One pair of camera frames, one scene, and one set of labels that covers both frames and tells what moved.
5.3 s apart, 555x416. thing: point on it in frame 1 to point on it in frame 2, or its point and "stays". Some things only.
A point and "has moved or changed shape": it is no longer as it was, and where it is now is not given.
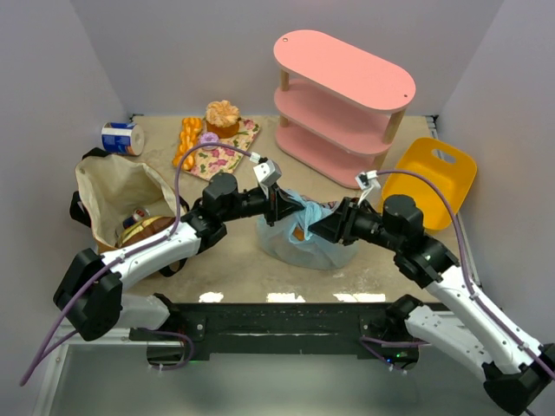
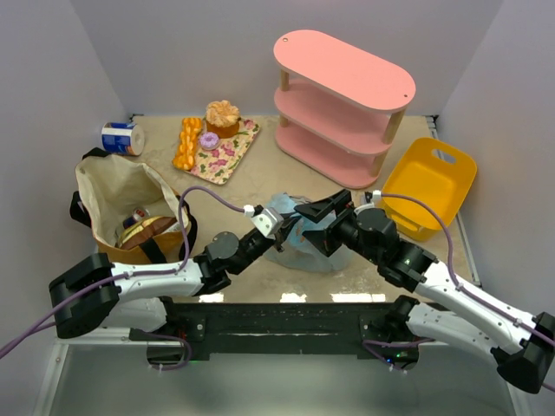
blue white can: x=124 y=138 stays
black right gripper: x=350 y=221 to x=335 y=223
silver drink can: x=137 y=215 stays
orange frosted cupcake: x=223 y=118 stays
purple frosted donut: x=208 y=138 stays
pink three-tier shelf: x=339 y=106 stays
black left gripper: x=270 y=208 to x=279 y=237
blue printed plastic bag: x=290 y=241 has moved or changed shape
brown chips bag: x=142 y=228 stays
